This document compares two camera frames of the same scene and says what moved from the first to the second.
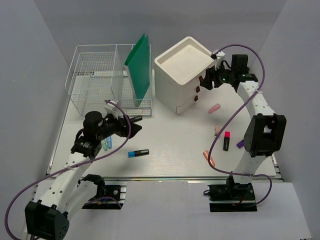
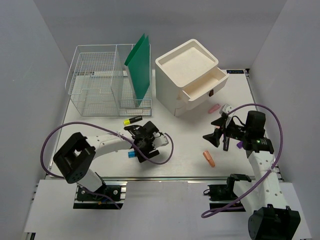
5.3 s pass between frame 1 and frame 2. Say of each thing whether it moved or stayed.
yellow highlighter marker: stayed
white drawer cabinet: stayed
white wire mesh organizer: stayed
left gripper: moved
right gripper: moved
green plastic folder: stayed
